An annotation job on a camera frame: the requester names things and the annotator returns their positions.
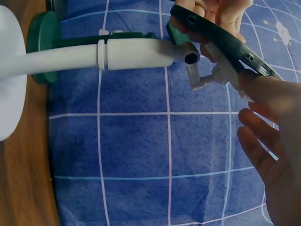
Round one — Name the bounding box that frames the black smartphone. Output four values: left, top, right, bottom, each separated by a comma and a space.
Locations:
170, 3, 284, 81

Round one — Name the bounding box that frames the person's right hand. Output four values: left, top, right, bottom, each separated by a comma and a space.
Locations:
236, 72, 301, 226

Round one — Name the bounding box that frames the green phone stand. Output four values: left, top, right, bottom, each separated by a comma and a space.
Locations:
26, 10, 191, 85

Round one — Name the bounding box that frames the white gooseneck phone stand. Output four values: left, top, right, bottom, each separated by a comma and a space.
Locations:
0, 5, 256, 142

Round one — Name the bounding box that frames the person's left hand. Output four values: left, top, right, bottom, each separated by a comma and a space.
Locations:
175, 0, 254, 43

